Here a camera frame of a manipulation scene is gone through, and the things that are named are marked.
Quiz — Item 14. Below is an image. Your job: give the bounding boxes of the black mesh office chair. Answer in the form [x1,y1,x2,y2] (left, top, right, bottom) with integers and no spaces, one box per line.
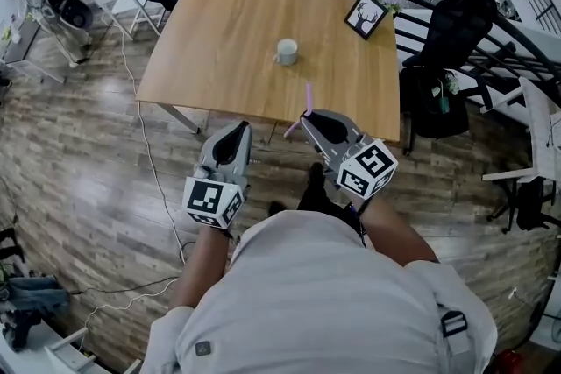
[399,0,500,155]

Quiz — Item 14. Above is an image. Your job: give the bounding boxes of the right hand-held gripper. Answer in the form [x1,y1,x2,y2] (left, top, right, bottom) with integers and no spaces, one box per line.
[300,108,400,201]

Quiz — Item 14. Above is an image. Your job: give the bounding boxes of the small plant with teal tag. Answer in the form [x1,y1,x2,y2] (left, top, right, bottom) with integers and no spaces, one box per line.
[430,71,462,116]

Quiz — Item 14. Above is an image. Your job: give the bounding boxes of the person's left forearm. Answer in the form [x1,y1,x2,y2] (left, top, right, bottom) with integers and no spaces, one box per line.
[168,224,232,311]

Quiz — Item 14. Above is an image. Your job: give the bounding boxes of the black framed deer picture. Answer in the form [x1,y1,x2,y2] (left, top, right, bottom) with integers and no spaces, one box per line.
[343,0,391,42]

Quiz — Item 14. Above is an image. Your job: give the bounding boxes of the white side desk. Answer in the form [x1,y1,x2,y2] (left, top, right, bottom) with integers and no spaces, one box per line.
[480,76,561,184]

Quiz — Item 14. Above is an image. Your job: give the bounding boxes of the white cup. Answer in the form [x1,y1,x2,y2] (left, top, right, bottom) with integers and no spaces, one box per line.
[273,38,300,67]

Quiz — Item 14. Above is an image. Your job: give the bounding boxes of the black floor cable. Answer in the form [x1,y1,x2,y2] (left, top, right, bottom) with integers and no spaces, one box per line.
[71,274,180,296]

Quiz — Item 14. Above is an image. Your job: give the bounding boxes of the white folding chair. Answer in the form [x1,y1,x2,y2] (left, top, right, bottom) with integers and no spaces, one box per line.
[84,0,167,41]

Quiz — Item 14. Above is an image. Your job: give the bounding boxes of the person's right forearm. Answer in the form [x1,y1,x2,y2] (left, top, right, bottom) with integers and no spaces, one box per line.
[358,195,441,267]

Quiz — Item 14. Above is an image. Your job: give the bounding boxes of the black strap buckle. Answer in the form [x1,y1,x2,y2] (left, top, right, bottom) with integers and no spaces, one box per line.
[439,309,469,340]

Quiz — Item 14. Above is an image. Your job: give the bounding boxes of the person's black trousers and shoes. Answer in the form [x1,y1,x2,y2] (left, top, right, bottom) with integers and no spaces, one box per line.
[266,161,354,227]

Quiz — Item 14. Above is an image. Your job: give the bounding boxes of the white metal table leg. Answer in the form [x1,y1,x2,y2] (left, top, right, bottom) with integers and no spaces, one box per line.
[156,102,203,136]

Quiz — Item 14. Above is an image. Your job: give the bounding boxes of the pile of blue jeans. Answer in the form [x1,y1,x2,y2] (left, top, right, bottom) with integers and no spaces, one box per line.
[0,273,72,352]

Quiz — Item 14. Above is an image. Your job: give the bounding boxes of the thin white floor cable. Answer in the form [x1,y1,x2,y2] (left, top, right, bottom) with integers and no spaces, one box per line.
[82,278,178,332]

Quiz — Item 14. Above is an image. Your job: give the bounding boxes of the person's grey shirt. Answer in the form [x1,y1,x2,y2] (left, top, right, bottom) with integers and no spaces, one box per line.
[138,208,500,374]

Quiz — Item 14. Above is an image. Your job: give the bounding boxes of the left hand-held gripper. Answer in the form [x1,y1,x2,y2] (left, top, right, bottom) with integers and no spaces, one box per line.
[181,120,254,231]

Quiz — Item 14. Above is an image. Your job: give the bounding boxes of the black round bin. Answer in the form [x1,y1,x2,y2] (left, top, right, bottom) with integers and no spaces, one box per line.
[58,0,95,31]

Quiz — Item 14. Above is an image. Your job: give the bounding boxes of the red object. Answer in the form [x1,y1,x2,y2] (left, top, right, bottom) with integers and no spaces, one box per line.
[494,347,526,374]

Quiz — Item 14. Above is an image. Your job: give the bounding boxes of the purple straw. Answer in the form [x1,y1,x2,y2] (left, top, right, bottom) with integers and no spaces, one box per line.
[283,81,316,139]

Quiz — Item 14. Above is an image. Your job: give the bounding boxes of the black swivel chair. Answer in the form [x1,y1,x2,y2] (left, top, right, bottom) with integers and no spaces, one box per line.
[486,177,561,236]

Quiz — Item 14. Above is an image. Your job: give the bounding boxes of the white shelf unit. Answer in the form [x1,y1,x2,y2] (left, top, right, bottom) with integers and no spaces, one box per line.
[42,327,144,374]

